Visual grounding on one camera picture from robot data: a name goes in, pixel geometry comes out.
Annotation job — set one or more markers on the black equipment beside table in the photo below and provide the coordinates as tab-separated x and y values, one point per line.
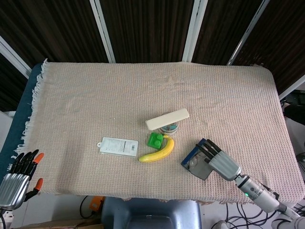
295	109

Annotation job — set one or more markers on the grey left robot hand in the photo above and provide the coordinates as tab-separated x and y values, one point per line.
13	188

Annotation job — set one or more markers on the beige woven tablecloth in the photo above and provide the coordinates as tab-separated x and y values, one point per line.
95	95

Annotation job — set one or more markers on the cream rectangular bar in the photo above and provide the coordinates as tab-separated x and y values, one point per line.
166	118

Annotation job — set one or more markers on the white screen frame post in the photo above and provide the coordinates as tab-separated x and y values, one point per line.
12	56
247	33
102	28
194	28
293	87

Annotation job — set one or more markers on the teal padded table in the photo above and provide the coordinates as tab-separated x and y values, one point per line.
21	114

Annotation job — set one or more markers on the thin metal frame glasses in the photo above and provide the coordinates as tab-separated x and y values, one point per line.
193	163

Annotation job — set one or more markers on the white flat retail package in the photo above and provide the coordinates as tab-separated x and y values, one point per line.
116	146

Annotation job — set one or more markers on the yellow toy banana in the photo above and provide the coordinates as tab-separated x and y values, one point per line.
164	151

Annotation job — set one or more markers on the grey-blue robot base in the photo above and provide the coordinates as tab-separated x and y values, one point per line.
150	214

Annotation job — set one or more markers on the green toy building brick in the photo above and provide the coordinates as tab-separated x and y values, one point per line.
155	142

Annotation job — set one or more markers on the orange floor device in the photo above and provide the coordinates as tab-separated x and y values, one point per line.
96	205

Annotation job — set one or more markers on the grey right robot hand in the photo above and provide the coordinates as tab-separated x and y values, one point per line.
224	164

